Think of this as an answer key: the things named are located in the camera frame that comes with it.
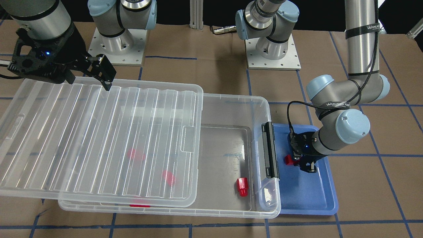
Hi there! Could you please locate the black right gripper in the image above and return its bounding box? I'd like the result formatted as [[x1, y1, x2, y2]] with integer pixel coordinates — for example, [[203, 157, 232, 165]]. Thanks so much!
[[7, 23, 116, 91]]

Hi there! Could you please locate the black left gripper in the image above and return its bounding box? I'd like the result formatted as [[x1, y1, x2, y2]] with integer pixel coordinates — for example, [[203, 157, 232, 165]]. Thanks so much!
[[289, 132, 318, 173]]

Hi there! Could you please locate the red block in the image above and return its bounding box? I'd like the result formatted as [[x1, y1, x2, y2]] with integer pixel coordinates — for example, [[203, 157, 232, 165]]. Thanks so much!
[[236, 177, 249, 197], [162, 170, 176, 186], [284, 155, 298, 166], [126, 148, 146, 161]]

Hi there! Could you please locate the clear plastic box lid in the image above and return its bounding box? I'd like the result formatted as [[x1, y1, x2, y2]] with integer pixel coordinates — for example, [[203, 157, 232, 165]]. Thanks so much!
[[0, 77, 204, 207]]

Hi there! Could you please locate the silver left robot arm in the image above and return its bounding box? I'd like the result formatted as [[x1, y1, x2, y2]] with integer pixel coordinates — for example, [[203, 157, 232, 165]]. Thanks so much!
[[88, 0, 390, 172]]

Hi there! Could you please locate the clear plastic storage box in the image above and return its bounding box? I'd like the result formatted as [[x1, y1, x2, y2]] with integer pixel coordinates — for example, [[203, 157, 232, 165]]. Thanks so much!
[[58, 94, 279, 218]]

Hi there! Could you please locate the blue plastic tray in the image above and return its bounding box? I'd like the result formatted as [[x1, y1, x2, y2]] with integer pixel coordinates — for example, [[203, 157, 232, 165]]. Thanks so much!
[[260, 124, 338, 216]]

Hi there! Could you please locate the black box latch handle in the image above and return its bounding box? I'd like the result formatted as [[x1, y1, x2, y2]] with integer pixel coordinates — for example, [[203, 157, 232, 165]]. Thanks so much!
[[261, 121, 279, 179]]

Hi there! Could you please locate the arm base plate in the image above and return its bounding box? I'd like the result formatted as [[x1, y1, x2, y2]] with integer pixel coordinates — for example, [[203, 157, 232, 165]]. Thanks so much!
[[245, 35, 302, 70], [89, 29, 148, 66]]

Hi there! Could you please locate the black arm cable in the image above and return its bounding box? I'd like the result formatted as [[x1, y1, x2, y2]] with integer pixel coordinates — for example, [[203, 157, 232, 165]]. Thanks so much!
[[287, 0, 380, 133]]

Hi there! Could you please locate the aluminium frame post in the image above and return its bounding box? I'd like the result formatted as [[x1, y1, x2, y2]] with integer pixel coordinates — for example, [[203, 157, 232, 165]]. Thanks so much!
[[189, 0, 204, 31]]

